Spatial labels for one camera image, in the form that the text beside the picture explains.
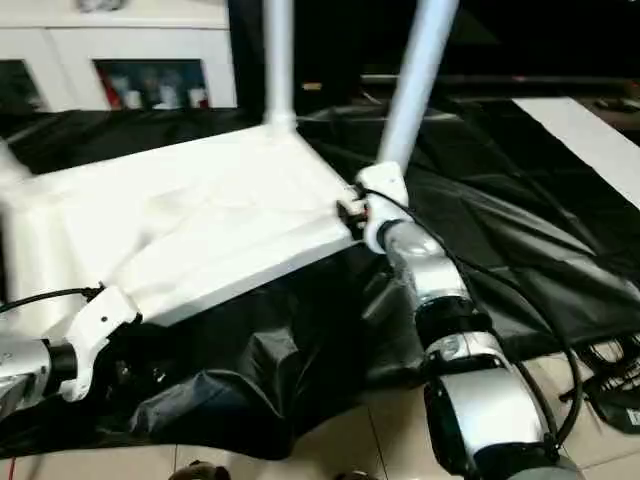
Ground white plastic table top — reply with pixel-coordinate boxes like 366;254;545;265
0;125;367;337

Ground dark round robot base part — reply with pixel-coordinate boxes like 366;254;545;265
178;461;233;480

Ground black table mat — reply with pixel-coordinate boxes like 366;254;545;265
0;95;640;461

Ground black low cabinet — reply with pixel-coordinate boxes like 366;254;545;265
236;0;640;106

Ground white flat sheet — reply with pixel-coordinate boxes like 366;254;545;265
510;95;640;209

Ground white glass-door cabinet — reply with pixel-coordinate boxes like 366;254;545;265
0;0;239;113

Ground clear crystal trophy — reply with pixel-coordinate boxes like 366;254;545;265
78;0;131;12

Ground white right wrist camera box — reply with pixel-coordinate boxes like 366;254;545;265
355;162;413;255

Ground black floor cables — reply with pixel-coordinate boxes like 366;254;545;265
558;335;640;435

